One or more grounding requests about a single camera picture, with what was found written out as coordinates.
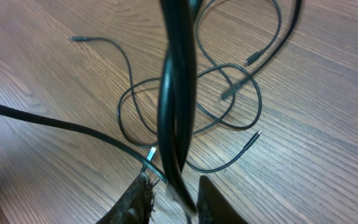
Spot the black USB cable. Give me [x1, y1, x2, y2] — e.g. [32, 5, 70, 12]
[70, 0, 282, 174]

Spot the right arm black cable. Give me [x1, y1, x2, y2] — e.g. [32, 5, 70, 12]
[0, 98, 167, 183]

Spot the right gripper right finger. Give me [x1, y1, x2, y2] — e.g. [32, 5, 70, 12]
[196, 175, 248, 224]

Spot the black braided cable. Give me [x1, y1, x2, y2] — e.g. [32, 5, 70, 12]
[157, 0, 303, 215]

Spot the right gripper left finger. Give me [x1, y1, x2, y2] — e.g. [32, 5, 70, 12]
[97, 172, 155, 224]

